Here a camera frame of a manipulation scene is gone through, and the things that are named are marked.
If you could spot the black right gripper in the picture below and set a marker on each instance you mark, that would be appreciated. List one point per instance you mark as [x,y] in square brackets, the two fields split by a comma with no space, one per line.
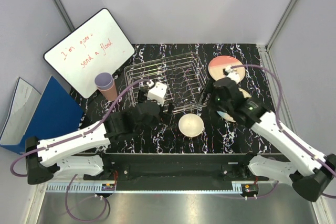
[210,102]

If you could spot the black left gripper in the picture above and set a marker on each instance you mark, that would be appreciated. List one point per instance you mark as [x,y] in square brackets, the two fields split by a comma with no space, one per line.
[163,115]

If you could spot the teal plate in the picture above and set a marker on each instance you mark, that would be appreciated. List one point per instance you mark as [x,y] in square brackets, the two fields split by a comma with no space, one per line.
[226,116]

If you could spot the cream pink plate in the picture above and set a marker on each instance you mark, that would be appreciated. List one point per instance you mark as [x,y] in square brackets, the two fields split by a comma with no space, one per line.
[216,66]

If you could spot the pink plastic cup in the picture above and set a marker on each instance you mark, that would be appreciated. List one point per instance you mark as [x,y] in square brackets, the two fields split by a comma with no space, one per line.
[110,94]

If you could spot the red floral ceramic bowl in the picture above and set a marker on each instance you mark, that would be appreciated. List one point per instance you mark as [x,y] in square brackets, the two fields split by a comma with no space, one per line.
[191,125]

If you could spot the wire dish rack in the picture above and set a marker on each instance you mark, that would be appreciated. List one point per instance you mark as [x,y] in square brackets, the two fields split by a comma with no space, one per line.
[185,76]

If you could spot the lilac plastic cup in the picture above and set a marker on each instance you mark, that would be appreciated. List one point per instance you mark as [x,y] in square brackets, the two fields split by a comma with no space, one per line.
[104,81]

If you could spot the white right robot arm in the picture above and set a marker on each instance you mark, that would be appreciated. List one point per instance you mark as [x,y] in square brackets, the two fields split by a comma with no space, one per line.
[308,171]

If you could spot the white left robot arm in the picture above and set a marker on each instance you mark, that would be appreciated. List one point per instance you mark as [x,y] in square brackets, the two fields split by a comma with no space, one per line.
[47,158]

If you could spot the black marble pattern mat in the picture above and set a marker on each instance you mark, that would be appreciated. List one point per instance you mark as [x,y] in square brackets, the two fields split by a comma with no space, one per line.
[219,135]

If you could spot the white dry-erase board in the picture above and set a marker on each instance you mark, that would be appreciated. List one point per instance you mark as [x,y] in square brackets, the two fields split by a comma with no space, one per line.
[98,45]

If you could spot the blue binder folder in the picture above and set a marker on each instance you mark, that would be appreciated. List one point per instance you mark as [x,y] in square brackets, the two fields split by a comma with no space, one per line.
[52,113]

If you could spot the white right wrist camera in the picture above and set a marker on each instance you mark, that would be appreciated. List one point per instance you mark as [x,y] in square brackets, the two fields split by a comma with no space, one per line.
[230,72]

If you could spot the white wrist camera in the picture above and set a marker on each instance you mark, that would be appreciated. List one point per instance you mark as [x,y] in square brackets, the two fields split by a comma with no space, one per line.
[230,72]
[157,92]

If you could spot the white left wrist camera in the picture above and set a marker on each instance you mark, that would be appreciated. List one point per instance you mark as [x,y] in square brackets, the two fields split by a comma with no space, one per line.
[157,92]

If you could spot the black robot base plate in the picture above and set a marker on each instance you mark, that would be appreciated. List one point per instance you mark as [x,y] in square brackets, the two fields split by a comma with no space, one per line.
[177,168]

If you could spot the white slotted cable duct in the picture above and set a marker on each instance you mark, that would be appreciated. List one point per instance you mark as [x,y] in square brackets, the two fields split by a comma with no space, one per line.
[150,187]

